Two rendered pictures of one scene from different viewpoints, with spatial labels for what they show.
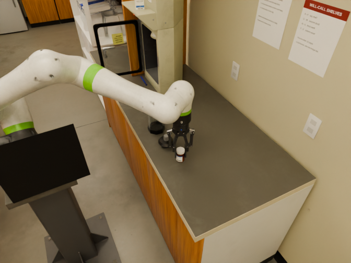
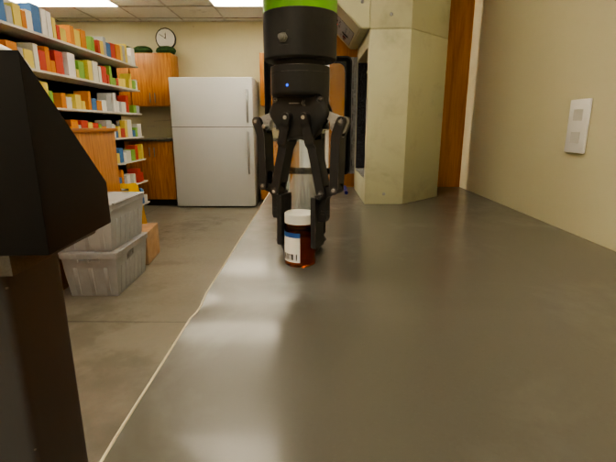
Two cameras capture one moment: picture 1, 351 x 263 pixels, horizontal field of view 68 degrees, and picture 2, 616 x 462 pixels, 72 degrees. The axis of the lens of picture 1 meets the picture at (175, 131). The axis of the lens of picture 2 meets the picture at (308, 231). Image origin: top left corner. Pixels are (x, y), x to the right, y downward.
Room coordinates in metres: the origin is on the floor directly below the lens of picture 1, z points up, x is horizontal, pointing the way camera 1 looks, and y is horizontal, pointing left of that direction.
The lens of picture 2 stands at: (0.42, -0.29, 1.16)
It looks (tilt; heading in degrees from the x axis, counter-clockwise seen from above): 14 degrees down; 26
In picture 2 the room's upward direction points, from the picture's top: straight up
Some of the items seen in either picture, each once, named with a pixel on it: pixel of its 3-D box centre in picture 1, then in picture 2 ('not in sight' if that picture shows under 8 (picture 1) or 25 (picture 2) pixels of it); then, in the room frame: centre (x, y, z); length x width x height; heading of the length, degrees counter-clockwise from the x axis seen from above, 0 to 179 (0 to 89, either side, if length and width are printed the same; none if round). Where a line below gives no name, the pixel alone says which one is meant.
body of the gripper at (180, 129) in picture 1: (180, 128); (300, 103); (0.93, -0.02, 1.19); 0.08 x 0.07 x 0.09; 92
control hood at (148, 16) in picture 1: (138, 15); (344, 22); (1.70, 0.23, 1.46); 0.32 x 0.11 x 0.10; 26
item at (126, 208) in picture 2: not in sight; (104, 219); (2.49, 2.40, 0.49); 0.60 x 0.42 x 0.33; 26
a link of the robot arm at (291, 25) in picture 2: (180, 114); (301, 42); (0.93, -0.02, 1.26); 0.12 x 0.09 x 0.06; 2
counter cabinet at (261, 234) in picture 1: (171, 143); not in sight; (1.60, 0.04, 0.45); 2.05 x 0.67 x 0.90; 26
